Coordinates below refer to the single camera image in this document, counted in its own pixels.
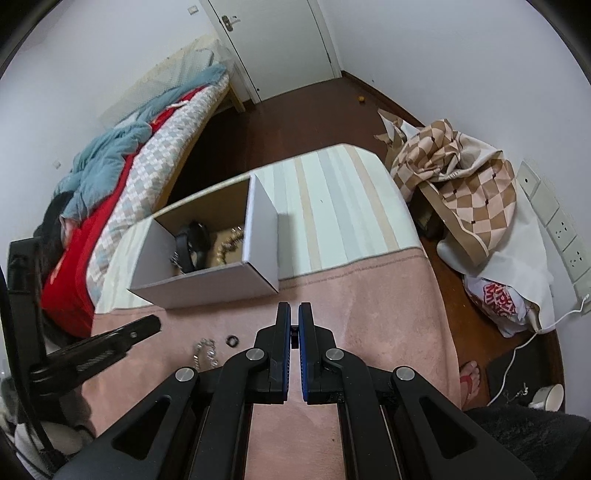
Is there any silver blue-stone bracelet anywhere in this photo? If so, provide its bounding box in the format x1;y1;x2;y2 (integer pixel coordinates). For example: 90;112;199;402
191;338;221;372

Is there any black smart watch band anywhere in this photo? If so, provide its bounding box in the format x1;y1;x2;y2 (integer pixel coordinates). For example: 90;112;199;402
171;220;211;274

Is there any wooden bead bracelet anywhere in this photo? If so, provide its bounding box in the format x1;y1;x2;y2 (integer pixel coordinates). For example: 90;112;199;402
212;225;246;266

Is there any foot in red sandal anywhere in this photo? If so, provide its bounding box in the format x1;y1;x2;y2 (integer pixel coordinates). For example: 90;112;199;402
460;360;481;410

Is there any dark fuzzy blanket on bed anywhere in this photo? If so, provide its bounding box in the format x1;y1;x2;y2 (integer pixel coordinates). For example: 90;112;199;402
34;191;73;261

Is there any dark fuzzy clothing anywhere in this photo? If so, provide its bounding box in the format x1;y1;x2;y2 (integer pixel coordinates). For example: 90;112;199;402
466;405;590;479

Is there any white cup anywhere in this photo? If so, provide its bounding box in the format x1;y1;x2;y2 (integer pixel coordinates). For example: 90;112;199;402
528;384;565;412

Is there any white red printed bag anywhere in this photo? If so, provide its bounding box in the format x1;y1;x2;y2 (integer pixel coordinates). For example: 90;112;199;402
463;275;538;338

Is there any pink striped table cloth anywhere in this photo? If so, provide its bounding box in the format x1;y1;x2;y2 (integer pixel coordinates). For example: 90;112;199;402
83;144;461;479

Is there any white cardboard box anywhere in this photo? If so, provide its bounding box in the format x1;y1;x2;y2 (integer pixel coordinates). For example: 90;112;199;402
128;175;280;310

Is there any teal quilt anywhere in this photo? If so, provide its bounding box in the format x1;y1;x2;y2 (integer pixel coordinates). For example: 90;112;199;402
53;63;228;223

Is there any white power strip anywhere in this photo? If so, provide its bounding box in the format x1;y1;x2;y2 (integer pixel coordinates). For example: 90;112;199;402
517;160;590;313

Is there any brown checkered fabric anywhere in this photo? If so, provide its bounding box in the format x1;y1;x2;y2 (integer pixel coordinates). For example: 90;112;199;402
376;109;517;266

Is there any white door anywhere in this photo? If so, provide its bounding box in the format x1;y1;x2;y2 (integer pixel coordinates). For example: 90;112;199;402
202;0;339;102

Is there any white charger cable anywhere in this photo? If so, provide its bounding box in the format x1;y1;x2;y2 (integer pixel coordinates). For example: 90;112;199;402
484;294;591;408

